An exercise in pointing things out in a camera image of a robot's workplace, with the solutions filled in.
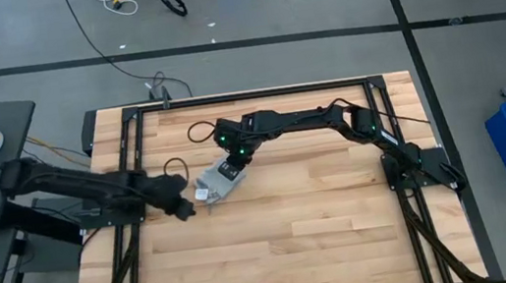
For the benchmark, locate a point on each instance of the grey microfiber towel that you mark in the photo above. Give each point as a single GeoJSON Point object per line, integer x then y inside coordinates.
{"type": "Point", "coordinates": [209, 180]}

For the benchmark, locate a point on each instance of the black table edge box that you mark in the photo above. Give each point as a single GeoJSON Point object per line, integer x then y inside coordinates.
{"type": "Point", "coordinates": [89, 132]}

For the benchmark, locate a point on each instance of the black aluminium table frame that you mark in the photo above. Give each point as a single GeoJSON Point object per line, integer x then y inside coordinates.
{"type": "Point", "coordinates": [251, 95]}

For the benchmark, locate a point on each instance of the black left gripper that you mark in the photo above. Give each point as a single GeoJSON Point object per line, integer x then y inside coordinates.
{"type": "Point", "coordinates": [164, 198]}

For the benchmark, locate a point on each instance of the desk leg base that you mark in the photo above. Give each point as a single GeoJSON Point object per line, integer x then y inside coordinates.
{"type": "Point", "coordinates": [50, 249]}

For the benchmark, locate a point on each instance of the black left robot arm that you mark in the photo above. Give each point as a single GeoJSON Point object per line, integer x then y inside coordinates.
{"type": "Point", "coordinates": [80, 183]}

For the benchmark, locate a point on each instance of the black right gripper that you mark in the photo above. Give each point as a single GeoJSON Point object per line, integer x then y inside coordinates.
{"type": "Point", "coordinates": [241, 155]}

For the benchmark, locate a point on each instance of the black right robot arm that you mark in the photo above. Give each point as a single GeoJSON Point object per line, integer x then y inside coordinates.
{"type": "Point", "coordinates": [304, 117]}

